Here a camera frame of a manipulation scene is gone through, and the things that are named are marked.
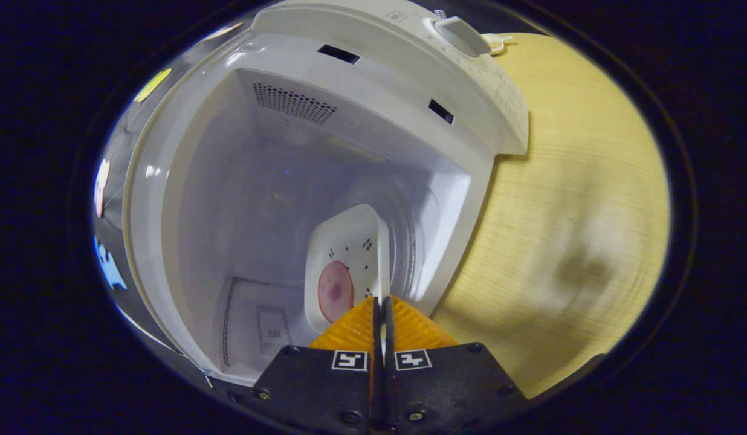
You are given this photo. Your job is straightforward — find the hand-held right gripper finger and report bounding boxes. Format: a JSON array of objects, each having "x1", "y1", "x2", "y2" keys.
[
  {"x1": 228, "y1": 296, "x2": 382, "y2": 433},
  {"x1": 384, "y1": 295, "x2": 528, "y2": 433}
]

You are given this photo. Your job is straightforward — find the pink ham slice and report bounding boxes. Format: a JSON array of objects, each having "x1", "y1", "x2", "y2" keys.
[{"x1": 317, "y1": 260, "x2": 355, "y2": 324}]

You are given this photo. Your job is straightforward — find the white divided condiment dish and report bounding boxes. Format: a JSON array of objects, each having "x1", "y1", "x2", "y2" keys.
[{"x1": 481, "y1": 33, "x2": 513, "y2": 56}]

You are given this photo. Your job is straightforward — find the white microwave oven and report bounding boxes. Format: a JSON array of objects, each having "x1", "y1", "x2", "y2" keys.
[{"x1": 123, "y1": 0, "x2": 530, "y2": 387}]

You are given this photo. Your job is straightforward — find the white square plate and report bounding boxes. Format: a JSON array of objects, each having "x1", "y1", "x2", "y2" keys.
[{"x1": 303, "y1": 204, "x2": 391, "y2": 333}]

